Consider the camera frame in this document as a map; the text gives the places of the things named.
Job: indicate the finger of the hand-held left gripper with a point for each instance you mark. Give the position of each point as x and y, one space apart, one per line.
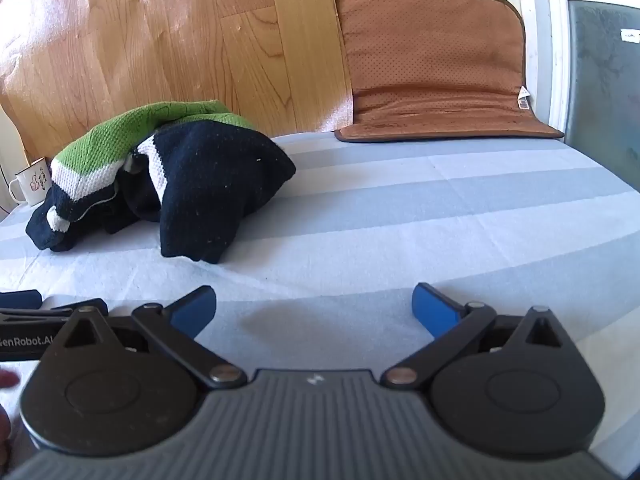
20 300
65 306

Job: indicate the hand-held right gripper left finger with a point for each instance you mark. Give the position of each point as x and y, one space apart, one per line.
192 310

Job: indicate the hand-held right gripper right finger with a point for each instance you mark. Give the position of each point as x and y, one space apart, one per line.
434 310

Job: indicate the navy green white knit sweater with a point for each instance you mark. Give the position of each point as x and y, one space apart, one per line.
210 175

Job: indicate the person's left hand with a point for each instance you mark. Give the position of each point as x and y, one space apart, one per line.
7 380

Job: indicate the blue white striped bed sheet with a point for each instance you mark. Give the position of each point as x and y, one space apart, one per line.
400 220

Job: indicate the white enamel mug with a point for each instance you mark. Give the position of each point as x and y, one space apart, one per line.
32 182

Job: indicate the white cushion label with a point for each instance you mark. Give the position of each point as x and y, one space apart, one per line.
524 99

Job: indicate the brown perforated seat cushion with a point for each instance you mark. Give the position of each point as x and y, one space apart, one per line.
430 60

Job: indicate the wood grain board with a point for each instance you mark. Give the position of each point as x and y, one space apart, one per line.
150 35

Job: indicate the frosted glass window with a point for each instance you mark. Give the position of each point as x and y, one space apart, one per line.
605 85

